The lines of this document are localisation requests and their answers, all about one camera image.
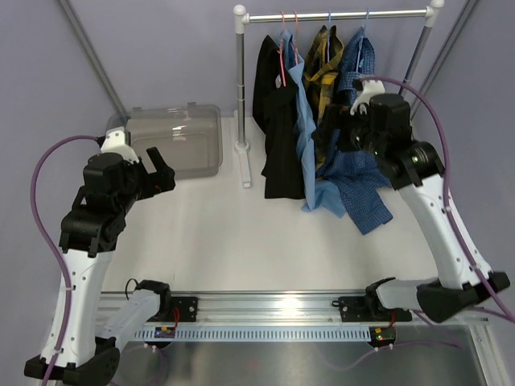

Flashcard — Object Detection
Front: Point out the aluminium frame post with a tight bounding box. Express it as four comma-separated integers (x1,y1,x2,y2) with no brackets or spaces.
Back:
419,0,481,97
56,0,127,119

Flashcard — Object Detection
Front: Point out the pink wire hanger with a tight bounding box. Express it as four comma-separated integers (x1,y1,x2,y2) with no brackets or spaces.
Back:
291,11,299,65
278,11,286,87

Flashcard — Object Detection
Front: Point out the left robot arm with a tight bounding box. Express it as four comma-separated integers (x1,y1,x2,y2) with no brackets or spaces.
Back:
24,147,175,385

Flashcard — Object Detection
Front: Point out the metal clothes rack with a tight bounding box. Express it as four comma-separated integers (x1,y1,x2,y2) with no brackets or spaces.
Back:
233,1,445,189

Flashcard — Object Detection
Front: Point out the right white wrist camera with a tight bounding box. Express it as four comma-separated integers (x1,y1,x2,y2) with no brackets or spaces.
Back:
349,78,385,116

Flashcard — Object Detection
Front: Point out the blue hanger for plaid shirt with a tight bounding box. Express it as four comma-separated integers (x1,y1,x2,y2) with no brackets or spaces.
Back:
325,9,332,64

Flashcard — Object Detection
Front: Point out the slotted cable duct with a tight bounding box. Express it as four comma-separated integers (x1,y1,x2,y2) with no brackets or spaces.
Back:
134,326,372,343

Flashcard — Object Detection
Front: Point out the aluminium mounting rail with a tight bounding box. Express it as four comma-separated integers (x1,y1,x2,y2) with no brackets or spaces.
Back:
64,289,490,327

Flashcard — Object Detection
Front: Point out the clear plastic storage bin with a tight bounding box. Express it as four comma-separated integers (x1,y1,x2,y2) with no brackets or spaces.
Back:
106,102,223,180

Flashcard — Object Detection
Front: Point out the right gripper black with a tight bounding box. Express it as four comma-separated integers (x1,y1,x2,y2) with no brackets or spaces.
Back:
311,106,386,162

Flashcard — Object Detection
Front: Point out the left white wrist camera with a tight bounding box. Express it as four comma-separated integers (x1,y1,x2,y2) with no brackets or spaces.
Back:
100,126,140,164

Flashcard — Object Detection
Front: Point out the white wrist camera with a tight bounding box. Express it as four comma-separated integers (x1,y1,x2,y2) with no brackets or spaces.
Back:
349,78,385,116
100,126,140,164

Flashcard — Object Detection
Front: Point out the right aluminium frame post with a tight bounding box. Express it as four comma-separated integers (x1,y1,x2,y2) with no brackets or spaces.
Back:
419,0,481,97

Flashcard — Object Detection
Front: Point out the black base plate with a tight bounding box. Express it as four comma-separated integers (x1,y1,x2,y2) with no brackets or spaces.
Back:
331,295,413,322
154,295,199,322

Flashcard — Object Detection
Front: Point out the yellow plaid shirt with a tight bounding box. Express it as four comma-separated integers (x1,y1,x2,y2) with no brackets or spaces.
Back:
302,24,345,170

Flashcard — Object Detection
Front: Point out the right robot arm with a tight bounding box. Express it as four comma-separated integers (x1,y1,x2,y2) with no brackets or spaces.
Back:
313,94,510,322

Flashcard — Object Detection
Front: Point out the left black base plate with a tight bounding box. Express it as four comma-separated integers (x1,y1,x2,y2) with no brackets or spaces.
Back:
154,295,199,322

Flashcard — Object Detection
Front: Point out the black shirt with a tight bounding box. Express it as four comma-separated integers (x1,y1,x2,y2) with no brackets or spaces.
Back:
252,35,305,199

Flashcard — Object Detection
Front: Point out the dark blue checked shirt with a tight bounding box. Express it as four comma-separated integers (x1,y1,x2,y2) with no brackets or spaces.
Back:
316,27,393,235

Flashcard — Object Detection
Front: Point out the light blue shirt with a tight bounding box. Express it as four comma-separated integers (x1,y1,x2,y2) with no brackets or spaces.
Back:
284,31,346,217

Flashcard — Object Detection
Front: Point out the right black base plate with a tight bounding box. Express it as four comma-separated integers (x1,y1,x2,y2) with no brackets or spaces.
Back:
331,295,413,322

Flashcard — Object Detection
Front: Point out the blue hanger for checked shirt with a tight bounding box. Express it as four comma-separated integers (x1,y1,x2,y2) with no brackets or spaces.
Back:
355,8,372,76

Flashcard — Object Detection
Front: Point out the left aluminium frame post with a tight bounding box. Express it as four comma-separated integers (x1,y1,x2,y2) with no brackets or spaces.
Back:
56,0,127,119

